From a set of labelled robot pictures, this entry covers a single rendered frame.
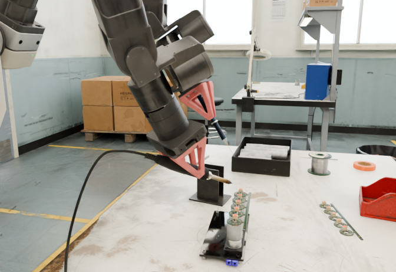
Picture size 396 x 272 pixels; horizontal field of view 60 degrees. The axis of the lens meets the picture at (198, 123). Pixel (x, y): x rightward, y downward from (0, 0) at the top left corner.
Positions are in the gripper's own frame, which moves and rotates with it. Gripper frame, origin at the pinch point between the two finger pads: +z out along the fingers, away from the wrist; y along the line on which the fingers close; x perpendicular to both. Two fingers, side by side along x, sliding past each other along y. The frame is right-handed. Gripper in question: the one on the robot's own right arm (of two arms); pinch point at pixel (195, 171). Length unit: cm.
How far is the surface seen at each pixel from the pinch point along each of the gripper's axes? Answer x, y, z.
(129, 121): -77, 332, 115
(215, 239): 4.6, -4.7, 10.4
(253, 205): -9.1, 3.5, 19.3
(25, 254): 57, 144, 69
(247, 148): -31, 32, 29
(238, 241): 3.0, -10.2, 8.8
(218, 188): -5.8, 8.7, 13.5
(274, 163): -26.0, 14.2, 24.5
